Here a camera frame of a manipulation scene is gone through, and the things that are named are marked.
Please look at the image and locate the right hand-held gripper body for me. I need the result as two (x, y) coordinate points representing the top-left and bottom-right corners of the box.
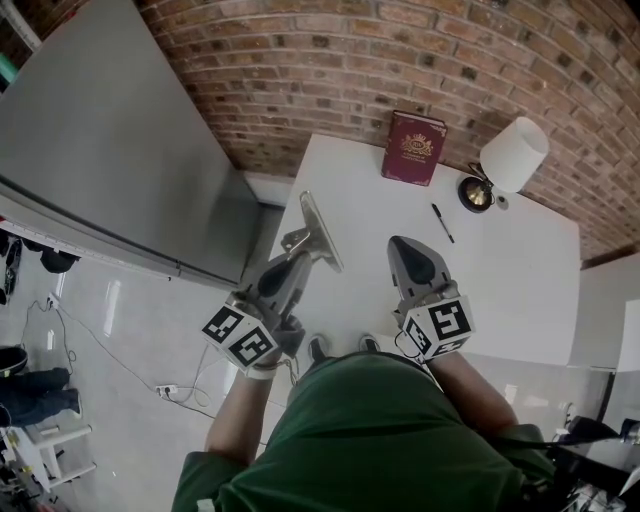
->
(394, 280), (475, 361)

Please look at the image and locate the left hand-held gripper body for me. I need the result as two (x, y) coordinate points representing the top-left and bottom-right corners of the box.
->
(201, 294), (305, 371)

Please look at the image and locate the silver metal bulldog clip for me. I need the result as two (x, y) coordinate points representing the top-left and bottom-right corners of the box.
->
(279, 190), (345, 274)

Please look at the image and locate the person's right forearm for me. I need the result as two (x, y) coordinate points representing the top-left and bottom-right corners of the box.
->
(424, 349), (521, 436)

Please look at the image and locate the person's left forearm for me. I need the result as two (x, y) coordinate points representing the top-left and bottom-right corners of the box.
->
(204, 369), (296, 469)

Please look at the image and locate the black pen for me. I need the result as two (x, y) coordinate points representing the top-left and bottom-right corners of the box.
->
(431, 202), (456, 245)

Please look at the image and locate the person's left shoe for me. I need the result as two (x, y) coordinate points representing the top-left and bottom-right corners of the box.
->
(307, 333), (331, 366)

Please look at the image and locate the maroon hardcover book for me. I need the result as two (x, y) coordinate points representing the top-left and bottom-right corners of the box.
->
(380, 110), (448, 188)

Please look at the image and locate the person's green shirt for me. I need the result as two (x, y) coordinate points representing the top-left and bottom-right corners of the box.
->
(172, 349), (556, 512)

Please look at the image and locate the white shade brass table lamp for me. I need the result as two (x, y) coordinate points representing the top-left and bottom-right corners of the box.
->
(458, 116), (550, 214)

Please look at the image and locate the white metal rack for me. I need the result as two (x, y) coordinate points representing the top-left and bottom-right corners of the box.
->
(0, 214), (174, 282)

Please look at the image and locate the grey partition panel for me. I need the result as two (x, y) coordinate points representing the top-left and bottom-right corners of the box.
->
(0, 0), (261, 287)
(569, 254), (640, 371)

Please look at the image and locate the black garment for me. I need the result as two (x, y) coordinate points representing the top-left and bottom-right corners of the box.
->
(37, 247), (81, 274)

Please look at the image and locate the black equipment pile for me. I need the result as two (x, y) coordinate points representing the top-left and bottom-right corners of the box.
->
(547, 414), (640, 512)

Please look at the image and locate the white stool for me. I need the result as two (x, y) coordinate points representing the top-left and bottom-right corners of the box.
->
(14, 423), (97, 494)

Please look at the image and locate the white wrist strap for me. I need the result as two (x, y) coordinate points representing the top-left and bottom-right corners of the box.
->
(243, 363), (280, 382)

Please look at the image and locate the white cable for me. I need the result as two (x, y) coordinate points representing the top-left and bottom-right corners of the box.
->
(177, 343), (217, 409)

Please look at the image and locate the black cable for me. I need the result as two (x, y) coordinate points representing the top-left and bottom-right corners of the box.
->
(24, 298), (157, 391)

